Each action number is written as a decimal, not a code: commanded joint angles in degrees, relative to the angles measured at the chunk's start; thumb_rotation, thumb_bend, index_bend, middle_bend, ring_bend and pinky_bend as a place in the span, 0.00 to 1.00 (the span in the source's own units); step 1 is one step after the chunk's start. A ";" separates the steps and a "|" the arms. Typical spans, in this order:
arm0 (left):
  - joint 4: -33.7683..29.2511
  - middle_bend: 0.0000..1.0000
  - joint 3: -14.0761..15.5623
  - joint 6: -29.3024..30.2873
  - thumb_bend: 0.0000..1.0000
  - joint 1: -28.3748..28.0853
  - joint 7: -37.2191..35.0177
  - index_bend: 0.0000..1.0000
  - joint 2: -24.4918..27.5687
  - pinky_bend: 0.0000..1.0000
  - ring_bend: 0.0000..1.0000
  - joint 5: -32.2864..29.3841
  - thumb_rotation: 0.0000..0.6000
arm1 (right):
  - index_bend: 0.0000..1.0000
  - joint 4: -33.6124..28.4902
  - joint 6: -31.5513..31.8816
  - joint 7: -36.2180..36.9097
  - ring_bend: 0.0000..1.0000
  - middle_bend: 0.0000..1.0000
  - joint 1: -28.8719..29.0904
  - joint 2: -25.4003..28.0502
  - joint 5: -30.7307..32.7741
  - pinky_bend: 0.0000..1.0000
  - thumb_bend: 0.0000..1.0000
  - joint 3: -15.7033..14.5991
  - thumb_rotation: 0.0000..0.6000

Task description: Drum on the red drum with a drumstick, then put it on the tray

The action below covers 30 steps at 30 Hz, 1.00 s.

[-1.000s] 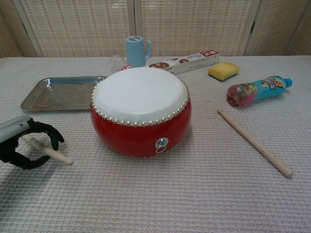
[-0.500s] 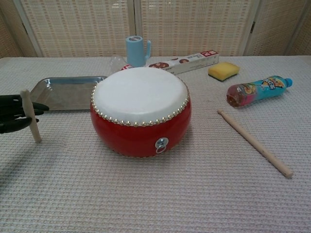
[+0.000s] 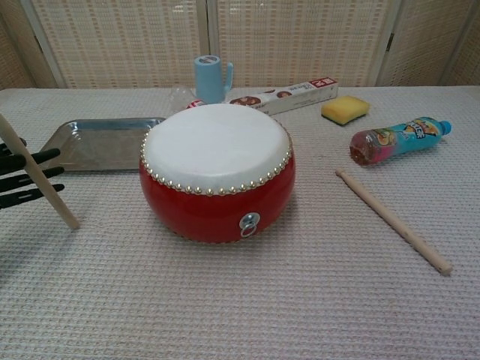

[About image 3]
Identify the left silver black-fingered robot hand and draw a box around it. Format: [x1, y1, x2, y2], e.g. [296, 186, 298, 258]
[0, 137, 65, 211]

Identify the wooden drumstick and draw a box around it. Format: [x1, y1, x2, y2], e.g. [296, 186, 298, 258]
[0, 112, 81, 230]
[334, 168, 454, 278]

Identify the rectangular steel tray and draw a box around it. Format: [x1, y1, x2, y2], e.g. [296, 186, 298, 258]
[36, 116, 167, 173]

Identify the bamboo folding screen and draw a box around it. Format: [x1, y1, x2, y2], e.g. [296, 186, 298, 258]
[0, 0, 480, 91]

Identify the clear red-labelled plastic bottle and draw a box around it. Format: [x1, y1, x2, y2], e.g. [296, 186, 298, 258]
[169, 86, 206, 112]

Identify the red drum with white skin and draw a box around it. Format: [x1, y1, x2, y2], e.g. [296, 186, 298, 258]
[139, 103, 296, 244]

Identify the white woven tablecloth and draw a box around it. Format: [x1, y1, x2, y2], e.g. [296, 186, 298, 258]
[0, 84, 480, 360]

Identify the long white red-ended wrap box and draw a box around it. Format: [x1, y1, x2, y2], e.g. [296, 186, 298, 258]
[228, 78, 339, 116]

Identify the yellow sponge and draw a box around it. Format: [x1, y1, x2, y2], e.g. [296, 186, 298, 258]
[320, 95, 371, 128]

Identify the colourful blue-capped drink bottle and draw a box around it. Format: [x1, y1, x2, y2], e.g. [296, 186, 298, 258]
[349, 119, 453, 168]

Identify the light blue plastic mug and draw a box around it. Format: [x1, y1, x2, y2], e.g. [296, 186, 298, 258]
[193, 54, 235, 105]

